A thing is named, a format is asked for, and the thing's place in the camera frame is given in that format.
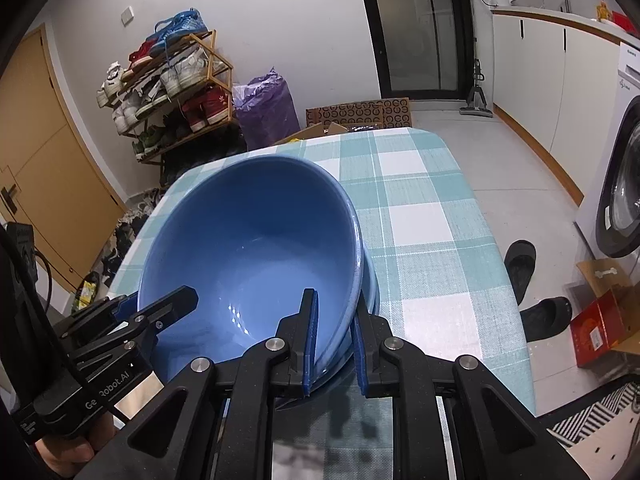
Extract yellow wooden door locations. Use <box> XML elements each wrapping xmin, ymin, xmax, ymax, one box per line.
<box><xmin>0</xmin><ymin>24</ymin><xmax>129</xmax><ymax>294</ymax></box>

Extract black framed glass door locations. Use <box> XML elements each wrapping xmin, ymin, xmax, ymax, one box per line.
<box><xmin>354</xmin><ymin>0</ymin><xmax>474</xmax><ymax>101</ymax></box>

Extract open cardboard box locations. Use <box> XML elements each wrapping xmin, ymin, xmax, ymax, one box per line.
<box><xmin>574</xmin><ymin>257</ymin><xmax>640</xmax><ymax>361</ymax></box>

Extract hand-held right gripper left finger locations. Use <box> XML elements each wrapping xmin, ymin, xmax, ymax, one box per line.
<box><xmin>75</xmin><ymin>287</ymin><xmax>321</xmax><ymax>480</ymax></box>

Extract black and white rug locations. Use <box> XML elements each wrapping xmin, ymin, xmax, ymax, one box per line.
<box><xmin>547</xmin><ymin>384</ymin><xmax>640</xmax><ymax>449</ymax></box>

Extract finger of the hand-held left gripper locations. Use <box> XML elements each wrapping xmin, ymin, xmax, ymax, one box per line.
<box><xmin>71</xmin><ymin>285</ymin><xmax>200</xmax><ymax>362</ymax></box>
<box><xmin>54</xmin><ymin>291</ymin><xmax>139</xmax><ymax>342</ymax></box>

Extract brown patterned doormat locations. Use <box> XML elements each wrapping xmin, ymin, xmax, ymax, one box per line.
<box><xmin>304</xmin><ymin>98</ymin><xmax>416</xmax><ymax>131</ymax></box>

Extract person's left hand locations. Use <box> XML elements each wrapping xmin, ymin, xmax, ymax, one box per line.
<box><xmin>37</xmin><ymin>412</ymin><xmax>124</xmax><ymax>480</ymax></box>

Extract blue plastic bowl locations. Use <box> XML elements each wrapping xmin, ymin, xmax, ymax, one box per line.
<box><xmin>136</xmin><ymin>154</ymin><xmax>365</xmax><ymax>392</ymax></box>
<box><xmin>310</xmin><ymin>252</ymin><xmax>380</xmax><ymax>396</ymax></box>

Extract upright floor mop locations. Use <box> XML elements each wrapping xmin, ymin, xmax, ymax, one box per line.
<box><xmin>459</xmin><ymin>0</ymin><xmax>495</xmax><ymax>119</ymax></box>

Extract white kitchen base cabinet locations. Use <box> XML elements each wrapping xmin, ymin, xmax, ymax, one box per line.
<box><xmin>491</xmin><ymin>5</ymin><xmax>626</xmax><ymax>206</ymax></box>

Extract white washing machine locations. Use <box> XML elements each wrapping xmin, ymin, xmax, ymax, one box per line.
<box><xmin>573</xmin><ymin>42</ymin><xmax>640</xmax><ymax>261</ymax></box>

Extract black slipper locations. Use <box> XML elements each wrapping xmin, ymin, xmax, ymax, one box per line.
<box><xmin>519</xmin><ymin>296</ymin><xmax>573</xmax><ymax>344</ymax></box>
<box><xmin>503</xmin><ymin>239</ymin><xmax>537</xmax><ymax>307</ymax></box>

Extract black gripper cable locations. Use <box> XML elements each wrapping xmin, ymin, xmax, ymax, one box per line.
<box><xmin>29</xmin><ymin>247</ymin><xmax>126</xmax><ymax>426</ymax></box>

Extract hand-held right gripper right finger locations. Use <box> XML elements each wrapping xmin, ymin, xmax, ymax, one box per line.
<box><xmin>349</xmin><ymin>309</ymin><xmax>576</xmax><ymax>480</ymax></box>

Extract scattered shoes pile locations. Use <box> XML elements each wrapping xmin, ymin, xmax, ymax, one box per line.
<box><xmin>99</xmin><ymin>187</ymin><xmax>166</xmax><ymax>281</ymax></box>

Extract teal checked tablecloth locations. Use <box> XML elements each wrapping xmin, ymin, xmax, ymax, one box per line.
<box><xmin>107</xmin><ymin>128</ymin><xmax>537</xmax><ymax>480</ymax></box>

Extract flat cardboard box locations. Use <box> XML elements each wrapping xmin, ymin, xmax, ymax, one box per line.
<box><xmin>272</xmin><ymin>122</ymin><xmax>349</xmax><ymax>147</ymax></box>

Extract wooden shoe rack with shoes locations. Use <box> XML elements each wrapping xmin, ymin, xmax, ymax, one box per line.
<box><xmin>97</xmin><ymin>8</ymin><xmax>234</xmax><ymax>161</ymax></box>

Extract red gift box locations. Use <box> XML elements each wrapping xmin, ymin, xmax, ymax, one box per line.
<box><xmin>569</xmin><ymin>289</ymin><xmax>630</xmax><ymax>369</ymax></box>

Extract yellow snack wrappers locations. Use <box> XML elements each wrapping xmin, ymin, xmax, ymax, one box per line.
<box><xmin>74</xmin><ymin>279</ymin><xmax>99</xmax><ymax>306</ymax></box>

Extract red container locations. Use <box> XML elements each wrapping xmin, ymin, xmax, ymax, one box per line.
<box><xmin>610</xmin><ymin>9</ymin><xmax>640</xmax><ymax>37</ymax></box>

